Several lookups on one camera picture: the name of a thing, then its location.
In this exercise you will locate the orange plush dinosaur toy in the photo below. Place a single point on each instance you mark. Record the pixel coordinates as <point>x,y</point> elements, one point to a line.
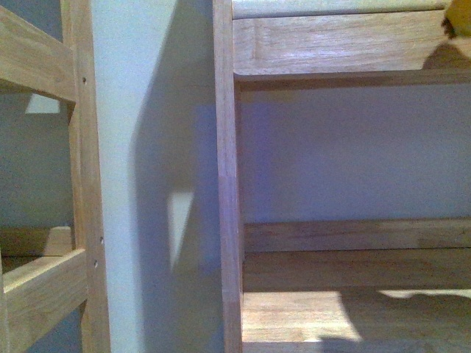
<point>457,19</point>

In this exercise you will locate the wooden shelf unit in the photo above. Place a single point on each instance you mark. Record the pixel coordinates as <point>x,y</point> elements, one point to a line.
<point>53,274</point>
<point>344,176</point>

